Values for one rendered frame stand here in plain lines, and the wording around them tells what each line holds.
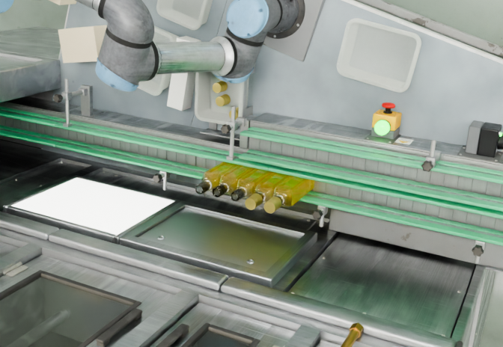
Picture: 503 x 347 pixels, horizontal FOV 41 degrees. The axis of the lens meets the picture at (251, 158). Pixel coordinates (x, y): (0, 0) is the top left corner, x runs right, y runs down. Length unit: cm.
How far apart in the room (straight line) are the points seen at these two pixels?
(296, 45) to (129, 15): 66
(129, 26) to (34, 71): 95
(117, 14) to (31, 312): 73
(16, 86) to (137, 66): 87
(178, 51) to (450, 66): 78
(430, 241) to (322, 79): 59
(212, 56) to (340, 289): 73
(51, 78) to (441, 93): 142
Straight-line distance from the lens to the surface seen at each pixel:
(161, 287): 174
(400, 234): 203
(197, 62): 185
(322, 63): 210
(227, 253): 184
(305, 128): 204
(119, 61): 168
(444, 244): 201
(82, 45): 247
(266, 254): 184
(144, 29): 166
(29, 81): 253
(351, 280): 183
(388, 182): 191
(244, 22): 192
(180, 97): 228
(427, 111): 204
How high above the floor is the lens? 271
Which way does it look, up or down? 60 degrees down
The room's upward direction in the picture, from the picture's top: 121 degrees counter-clockwise
